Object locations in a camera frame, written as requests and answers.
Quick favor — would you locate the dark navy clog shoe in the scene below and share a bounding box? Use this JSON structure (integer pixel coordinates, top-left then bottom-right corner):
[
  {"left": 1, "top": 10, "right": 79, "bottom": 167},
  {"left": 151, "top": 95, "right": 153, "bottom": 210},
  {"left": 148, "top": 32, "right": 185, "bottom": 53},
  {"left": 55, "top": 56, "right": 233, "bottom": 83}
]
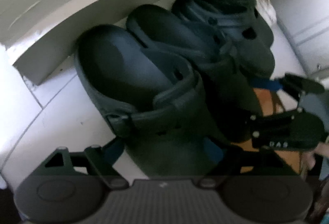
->
[{"left": 75, "top": 25, "right": 202, "bottom": 137}]

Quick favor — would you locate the person's right hand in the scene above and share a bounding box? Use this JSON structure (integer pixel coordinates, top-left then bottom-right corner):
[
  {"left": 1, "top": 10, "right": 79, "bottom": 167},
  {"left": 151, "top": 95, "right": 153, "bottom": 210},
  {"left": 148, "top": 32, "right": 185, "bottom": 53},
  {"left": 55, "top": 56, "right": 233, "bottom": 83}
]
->
[{"left": 303, "top": 142, "right": 329, "bottom": 170}]

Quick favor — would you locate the orange round floor mat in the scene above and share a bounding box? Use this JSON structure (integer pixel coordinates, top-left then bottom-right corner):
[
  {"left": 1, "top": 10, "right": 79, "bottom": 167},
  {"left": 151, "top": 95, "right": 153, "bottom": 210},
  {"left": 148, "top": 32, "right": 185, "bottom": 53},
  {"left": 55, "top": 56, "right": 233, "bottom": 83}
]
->
[{"left": 236, "top": 88, "right": 316, "bottom": 174}]

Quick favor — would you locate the grey door with hinge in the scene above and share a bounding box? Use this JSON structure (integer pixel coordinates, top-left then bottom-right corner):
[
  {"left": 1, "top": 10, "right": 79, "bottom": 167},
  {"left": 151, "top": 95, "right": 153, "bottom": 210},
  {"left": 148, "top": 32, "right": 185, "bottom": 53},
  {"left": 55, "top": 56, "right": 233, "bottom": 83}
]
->
[{"left": 279, "top": 6, "right": 328, "bottom": 81}]

